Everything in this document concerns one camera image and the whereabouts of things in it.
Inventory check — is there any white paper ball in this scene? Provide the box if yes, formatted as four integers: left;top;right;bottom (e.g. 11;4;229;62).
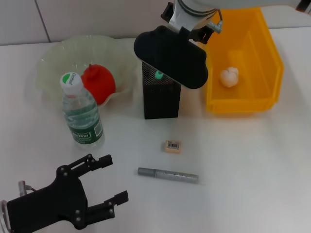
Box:
220;67;240;87

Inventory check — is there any plain white partition board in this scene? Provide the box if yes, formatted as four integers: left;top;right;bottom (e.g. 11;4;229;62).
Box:
0;0;49;47
36;0;171;44

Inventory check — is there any beige eraser with barcode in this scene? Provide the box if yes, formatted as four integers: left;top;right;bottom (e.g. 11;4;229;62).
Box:
161;139;182;154

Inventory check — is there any yellow plastic storage bin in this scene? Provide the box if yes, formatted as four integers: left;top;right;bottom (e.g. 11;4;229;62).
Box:
203;7;284;114

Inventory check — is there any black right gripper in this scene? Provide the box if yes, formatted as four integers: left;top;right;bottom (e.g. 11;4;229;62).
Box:
133;25;209;90

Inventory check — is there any silver glitter marker pen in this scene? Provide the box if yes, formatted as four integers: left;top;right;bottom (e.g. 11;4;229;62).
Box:
137;166;199;184

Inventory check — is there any clear water bottle green label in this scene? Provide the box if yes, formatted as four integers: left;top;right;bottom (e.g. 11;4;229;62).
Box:
60;72;105;150

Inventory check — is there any black mesh pen holder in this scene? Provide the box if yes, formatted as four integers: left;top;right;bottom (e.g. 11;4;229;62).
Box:
141;60;182;120

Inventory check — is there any translucent wavy fruit bowl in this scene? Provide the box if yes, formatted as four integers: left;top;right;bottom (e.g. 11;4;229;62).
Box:
36;34;137;108

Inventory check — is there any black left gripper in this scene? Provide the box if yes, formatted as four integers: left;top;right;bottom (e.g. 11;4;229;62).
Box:
6;153;129;233

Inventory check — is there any left gripper cable plug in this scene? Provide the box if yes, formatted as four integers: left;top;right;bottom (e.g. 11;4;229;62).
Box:
18;181;37;195

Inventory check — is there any red-orange toy orange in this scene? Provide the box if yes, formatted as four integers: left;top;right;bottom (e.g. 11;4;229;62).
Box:
80;64;116;105

